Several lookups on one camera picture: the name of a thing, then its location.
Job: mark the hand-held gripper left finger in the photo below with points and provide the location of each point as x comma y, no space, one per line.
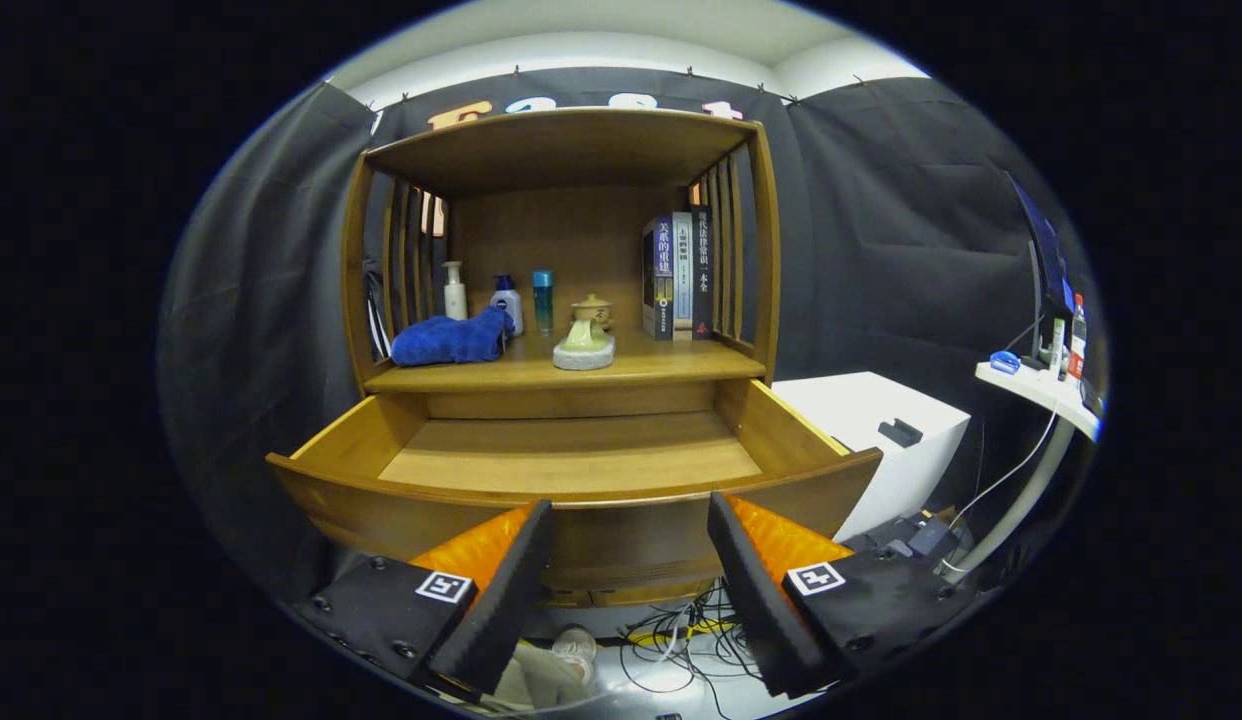
501,605

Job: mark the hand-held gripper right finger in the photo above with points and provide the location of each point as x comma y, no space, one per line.
756,605

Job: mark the wooden drawer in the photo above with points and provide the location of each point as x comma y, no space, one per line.
581,450

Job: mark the wooden slatted cabinet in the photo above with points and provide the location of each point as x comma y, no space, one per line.
561,150

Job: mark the person's beige trouser leg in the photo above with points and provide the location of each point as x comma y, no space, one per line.
531,680

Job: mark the person's white shoe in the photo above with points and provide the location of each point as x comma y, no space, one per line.
576,643

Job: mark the black computer box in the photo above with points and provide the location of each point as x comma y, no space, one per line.
911,540

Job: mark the white box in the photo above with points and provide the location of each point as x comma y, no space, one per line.
861,410

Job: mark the blue towel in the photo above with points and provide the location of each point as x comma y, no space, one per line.
451,340

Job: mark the white lotion bottle blue cap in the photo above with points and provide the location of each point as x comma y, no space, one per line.
507,300

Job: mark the teal blue bottle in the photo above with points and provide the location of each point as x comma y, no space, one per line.
543,302

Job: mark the white pump bottle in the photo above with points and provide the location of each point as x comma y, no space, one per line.
455,297

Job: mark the beige lidded teacup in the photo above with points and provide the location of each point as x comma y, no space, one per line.
593,306

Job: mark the book with pale spine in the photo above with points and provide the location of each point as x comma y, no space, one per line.
683,275

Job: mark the book with blue spine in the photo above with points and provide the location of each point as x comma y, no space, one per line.
659,280

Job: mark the book with black spine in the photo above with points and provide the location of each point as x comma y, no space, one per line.
702,270

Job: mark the small blue object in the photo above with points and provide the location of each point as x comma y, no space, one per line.
1005,362

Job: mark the white side table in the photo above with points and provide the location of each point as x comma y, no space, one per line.
1041,385

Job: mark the red capped bottle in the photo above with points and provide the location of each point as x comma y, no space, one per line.
1078,340

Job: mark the dark monitor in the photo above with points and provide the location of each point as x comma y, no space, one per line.
1046,250

